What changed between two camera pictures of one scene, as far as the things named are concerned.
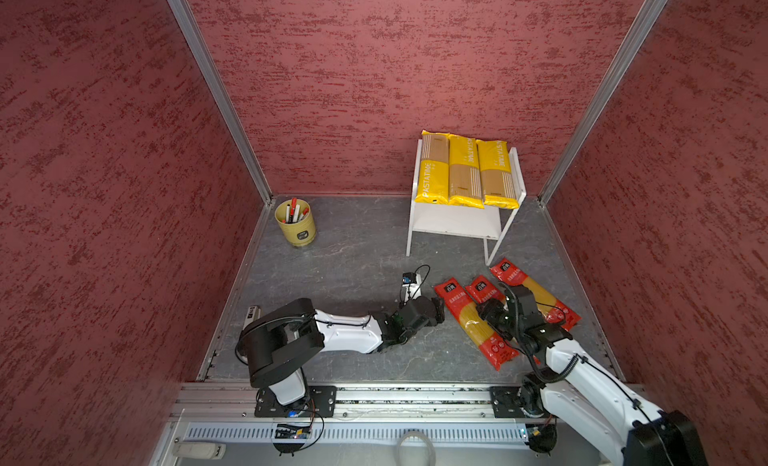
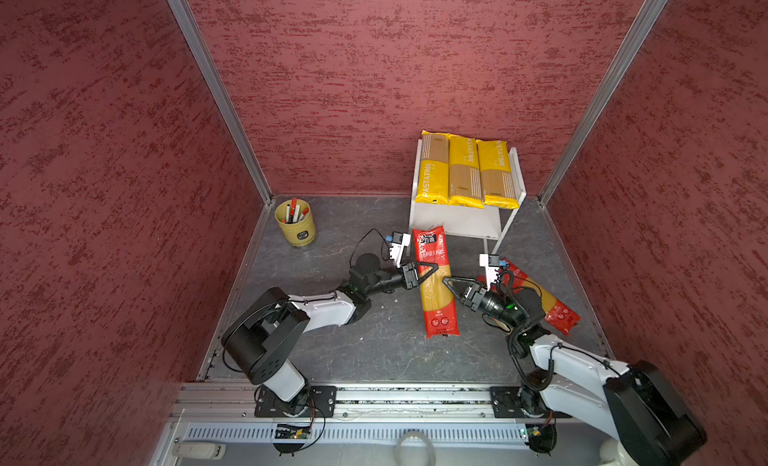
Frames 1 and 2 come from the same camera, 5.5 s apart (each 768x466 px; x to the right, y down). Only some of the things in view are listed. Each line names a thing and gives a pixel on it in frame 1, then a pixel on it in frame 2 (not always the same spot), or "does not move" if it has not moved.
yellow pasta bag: x=464 y=180 does not move
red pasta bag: x=499 y=348 -> x=431 y=246
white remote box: x=200 y=450 does not move
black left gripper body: x=436 y=319 -> x=407 y=281
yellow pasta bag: x=497 y=179 does not move
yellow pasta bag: x=434 y=168 does not move
